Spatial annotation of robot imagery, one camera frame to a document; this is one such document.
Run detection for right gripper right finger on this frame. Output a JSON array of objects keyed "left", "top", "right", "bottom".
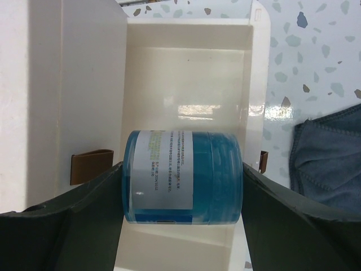
[{"left": 241, "top": 164, "right": 360, "bottom": 270}]

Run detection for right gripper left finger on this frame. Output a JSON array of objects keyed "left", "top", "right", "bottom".
[{"left": 1, "top": 163, "right": 124, "bottom": 270}]

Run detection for blue tape dispenser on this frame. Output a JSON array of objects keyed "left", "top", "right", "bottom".
[{"left": 122, "top": 130, "right": 243, "bottom": 225}]

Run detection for brown drawer pull tab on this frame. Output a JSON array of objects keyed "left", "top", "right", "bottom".
[{"left": 70, "top": 149, "right": 114, "bottom": 186}]

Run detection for dark blue cloth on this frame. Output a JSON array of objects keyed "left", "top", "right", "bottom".
[{"left": 289, "top": 104, "right": 360, "bottom": 213}]

